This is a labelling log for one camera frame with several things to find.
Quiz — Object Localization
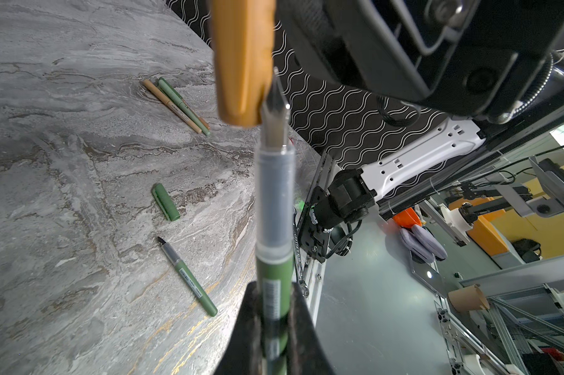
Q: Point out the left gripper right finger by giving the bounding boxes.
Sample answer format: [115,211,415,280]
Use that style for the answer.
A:
[286,292,334,375]

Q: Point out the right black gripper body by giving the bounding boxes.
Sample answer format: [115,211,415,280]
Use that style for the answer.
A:
[277,1,564,123]

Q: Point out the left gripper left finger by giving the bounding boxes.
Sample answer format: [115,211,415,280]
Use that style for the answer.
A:
[215,281,263,374]

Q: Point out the light green pen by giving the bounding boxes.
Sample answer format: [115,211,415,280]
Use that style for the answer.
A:
[158,77,211,136]

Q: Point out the tan pen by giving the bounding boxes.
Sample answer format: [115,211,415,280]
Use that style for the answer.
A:
[141,80,202,134]

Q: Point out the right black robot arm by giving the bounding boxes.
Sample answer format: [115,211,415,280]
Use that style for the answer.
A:
[274,1,564,215]

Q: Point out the green pen cap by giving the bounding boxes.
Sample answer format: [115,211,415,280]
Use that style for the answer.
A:
[152,183,180,222]

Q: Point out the orange box outside cell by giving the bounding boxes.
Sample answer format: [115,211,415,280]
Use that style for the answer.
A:
[392,208,422,229]

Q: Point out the brown cardboard tape roll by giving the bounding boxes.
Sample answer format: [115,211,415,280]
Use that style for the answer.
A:
[448,284,490,313]

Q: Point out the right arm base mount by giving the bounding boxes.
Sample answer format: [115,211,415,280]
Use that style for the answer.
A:
[298,152,376,263]

